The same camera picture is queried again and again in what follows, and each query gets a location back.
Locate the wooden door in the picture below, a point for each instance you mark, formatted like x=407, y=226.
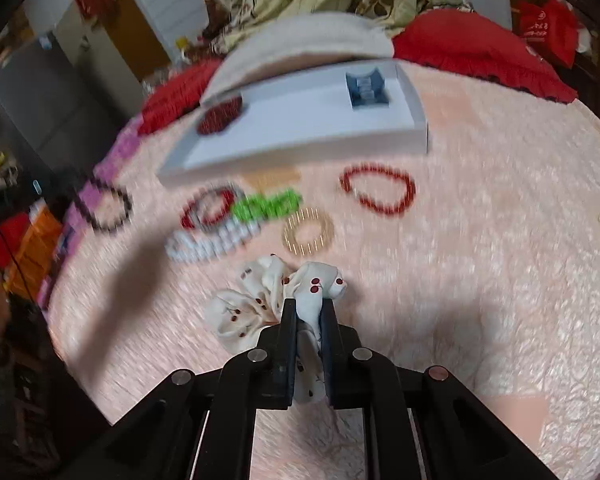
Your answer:
x=135, y=35

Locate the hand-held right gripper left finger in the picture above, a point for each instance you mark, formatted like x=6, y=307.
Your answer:
x=290, y=332

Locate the clear plastic bag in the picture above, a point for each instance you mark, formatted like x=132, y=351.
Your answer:
x=160, y=80

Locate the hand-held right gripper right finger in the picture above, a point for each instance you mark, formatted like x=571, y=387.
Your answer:
x=327, y=342

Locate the blue hair claw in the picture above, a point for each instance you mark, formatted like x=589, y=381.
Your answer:
x=362, y=88

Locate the red ruffled pillow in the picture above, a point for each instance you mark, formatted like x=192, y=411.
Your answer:
x=180, y=90
x=470, y=45

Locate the orange plastic basket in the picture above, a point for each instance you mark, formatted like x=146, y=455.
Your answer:
x=35, y=245

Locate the red shopping bag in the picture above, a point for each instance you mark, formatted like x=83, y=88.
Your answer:
x=545, y=25

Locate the cream pillow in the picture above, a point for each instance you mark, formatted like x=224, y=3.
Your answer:
x=300, y=35

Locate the red polka dot scrunchie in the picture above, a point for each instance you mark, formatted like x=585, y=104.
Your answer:
x=220, y=115

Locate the grey refrigerator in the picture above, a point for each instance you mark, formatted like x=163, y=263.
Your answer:
x=45, y=105

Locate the white cherry print scrunchie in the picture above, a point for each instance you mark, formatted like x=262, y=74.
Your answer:
x=310, y=281

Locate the wooden shelf rack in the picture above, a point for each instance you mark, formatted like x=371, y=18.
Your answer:
x=597, y=60

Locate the white shallow tray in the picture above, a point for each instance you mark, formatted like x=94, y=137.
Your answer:
x=300, y=120

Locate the purple printed bed sheet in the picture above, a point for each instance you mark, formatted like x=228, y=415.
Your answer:
x=115, y=155

